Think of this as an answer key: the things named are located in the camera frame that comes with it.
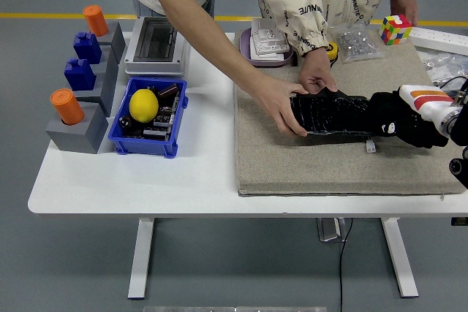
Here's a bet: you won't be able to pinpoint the thin black cable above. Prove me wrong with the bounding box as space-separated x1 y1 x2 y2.
437 76 468 90

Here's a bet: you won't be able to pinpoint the purple tray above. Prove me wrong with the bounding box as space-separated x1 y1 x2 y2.
239 28 295 68

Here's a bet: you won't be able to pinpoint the black floor cable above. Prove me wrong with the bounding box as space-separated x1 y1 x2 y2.
338 218 355 312

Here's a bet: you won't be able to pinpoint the clear bags of small parts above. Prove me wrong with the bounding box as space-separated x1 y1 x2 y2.
418 50 468 86

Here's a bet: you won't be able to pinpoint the black rag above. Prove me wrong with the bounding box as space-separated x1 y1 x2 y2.
367 91 450 150

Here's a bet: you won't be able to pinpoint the person's left hand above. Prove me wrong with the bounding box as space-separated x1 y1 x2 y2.
389 0 419 27

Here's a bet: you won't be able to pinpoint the colourful puzzle cube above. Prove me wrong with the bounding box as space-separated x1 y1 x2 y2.
379 15 413 46

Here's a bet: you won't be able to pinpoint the metal box under table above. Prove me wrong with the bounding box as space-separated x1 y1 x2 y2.
316 218 348 243

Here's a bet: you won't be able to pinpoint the yellow lemon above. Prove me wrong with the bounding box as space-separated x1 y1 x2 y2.
128 88 159 123

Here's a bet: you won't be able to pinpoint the white perforated bar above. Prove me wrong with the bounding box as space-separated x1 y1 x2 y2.
408 26 468 56

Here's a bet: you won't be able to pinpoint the grey block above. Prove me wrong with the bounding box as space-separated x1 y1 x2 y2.
86 21 127 65
45 102 110 155

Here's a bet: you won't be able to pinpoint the glossy black panel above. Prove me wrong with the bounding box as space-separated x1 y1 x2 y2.
288 88 377 145

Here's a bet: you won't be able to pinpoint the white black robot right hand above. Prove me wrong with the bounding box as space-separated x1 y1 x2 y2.
397 84 456 123

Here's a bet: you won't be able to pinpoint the person's right hand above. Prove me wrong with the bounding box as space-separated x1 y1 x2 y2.
257 80 310 138
298 47 338 94

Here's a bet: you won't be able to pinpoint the blue plastic bin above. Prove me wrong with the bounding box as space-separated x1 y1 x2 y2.
107 77 189 159

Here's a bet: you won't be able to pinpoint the blue bottle-shaped block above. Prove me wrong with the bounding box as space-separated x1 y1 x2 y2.
63 58 97 92
72 31 102 65

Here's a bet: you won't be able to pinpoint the orange cylinder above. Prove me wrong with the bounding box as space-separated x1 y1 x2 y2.
50 88 86 126
82 4 110 38

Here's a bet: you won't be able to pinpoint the grey-brown mat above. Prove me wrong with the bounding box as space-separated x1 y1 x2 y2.
233 28 468 198

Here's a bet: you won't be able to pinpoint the clear bag of screws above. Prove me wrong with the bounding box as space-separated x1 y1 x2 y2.
328 23 385 64

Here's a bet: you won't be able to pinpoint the dark circuit board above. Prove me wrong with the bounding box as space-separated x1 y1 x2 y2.
118 83 182 143

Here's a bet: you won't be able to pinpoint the white table leg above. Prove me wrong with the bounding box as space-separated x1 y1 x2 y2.
127 218 156 300
380 218 420 298

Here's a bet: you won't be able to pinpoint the dark brown cylinder capacitor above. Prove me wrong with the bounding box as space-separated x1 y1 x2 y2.
157 83 180 100

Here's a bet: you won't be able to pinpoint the grey electrical enclosure box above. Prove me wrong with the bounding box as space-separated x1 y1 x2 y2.
124 15 192 79

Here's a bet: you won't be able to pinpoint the white plastic socket parts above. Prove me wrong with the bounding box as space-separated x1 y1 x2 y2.
250 16 292 59

